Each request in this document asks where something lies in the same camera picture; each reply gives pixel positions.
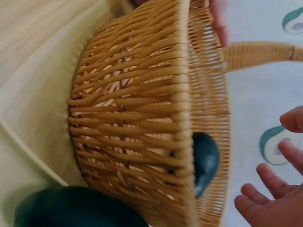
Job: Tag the person's right thumb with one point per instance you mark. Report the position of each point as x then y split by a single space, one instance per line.
293 119

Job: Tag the person's left hand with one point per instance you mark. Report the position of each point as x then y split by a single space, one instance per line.
221 21

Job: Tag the person's left fingers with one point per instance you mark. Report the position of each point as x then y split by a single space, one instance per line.
221 21

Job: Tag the person's right hand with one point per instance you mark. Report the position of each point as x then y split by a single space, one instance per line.
284 203

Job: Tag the dark green avocado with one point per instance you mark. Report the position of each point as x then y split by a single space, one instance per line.
75 208
206 160

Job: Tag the pale yellow mat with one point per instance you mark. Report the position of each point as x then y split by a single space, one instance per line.
42 99

